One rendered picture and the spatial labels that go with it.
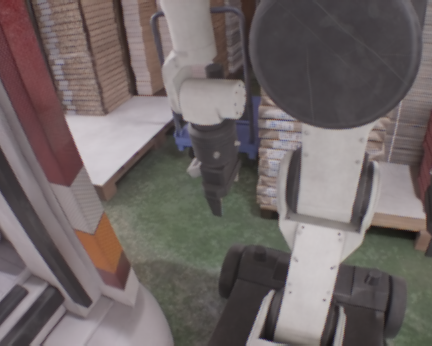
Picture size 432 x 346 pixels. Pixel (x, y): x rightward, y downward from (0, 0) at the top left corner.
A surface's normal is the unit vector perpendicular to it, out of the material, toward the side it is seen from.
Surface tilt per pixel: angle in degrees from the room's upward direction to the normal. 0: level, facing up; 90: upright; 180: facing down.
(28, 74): 85
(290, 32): 90
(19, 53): 85
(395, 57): 90
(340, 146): 100
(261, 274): 45
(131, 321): 22
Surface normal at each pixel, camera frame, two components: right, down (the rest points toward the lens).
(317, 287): -0.38, 0.05
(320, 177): -0.39, 0.51
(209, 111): -0.36, 0.69
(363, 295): -0.33, -0.20
